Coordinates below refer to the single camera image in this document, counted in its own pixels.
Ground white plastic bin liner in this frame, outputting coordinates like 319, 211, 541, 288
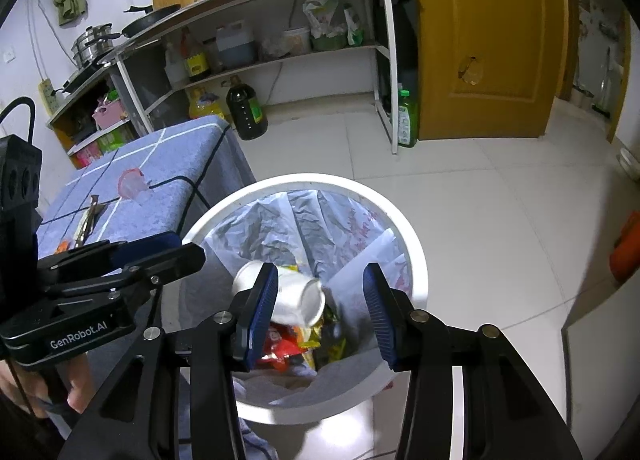
202, 187, 408, 391

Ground white bowl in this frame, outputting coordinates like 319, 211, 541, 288
616, 147, 640, 176

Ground dark oil bottle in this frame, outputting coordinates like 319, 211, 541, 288
226, 76, 269, 142

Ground white plastic jug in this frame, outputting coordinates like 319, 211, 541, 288
164, 40, 190, 88

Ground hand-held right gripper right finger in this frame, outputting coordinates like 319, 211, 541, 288
362, 263, 583, 460

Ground yellow wooden door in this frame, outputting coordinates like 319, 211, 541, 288
406, 0, 573, 141

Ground black induction cooker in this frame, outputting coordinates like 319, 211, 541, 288
62, 60, 113, 94

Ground red plastic bag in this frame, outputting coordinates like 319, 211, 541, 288
255, 323, 306, 371

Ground black frying pan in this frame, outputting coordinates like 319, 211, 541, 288
121, 4, 182, 38

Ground grey board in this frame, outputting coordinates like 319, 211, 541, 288
562, 265, 640, 460

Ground white plastic bag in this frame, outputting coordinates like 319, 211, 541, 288
302, 0, 366, 51

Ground low wooden shelf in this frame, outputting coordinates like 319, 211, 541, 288
48, 65, 138, 168

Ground yellow oil bottle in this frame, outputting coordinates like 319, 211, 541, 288
187, 88, 226, 121

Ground steel steamer pot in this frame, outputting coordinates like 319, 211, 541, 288
71, 24, 121, 66

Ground soy sauce bottle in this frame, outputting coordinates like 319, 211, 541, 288
181, 28, 211, 81

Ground white paper cup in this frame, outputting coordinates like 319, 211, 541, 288
231, 260, 327, 330

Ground black cable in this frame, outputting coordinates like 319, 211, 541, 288
0, 97, 37, 151

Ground pink plastic basket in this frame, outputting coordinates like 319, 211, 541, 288
92, 100, 128, 130

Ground white trash bin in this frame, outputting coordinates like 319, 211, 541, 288
180, 175, 430, 427

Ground colourful boxes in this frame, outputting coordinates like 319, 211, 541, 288
75, 127, 131, 166

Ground person's left hand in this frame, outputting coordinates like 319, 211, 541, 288
47, 350, 96, 415

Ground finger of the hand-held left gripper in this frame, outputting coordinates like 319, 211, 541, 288
107, 243, 207, 298
37, 231, 182, 286

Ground brown wrapper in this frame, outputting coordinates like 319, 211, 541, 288
74, 195, 107, 248

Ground grey jerry can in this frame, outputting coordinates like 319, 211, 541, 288
215, 23, 258, 68

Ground blue checked tablecloth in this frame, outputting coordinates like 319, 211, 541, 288
37, 115, 278, 460

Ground wall cable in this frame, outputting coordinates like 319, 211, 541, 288
27, 0, 76, 91

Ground green drink bottle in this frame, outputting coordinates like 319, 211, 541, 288
397, 89, 418, 148

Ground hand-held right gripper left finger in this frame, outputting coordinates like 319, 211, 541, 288
57, 261, 280, 460

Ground clear pink plastic cup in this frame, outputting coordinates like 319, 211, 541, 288
117, 167, 151, 203

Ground yellow snack packet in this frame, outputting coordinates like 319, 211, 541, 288
295, 307, 341, 348

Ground orange object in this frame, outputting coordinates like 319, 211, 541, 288
610, 213, 640, 283

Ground yellow power strip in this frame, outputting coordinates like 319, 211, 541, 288
39, 80, 63, 115

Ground round plastic tub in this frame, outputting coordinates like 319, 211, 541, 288
282, 26, 312, 57

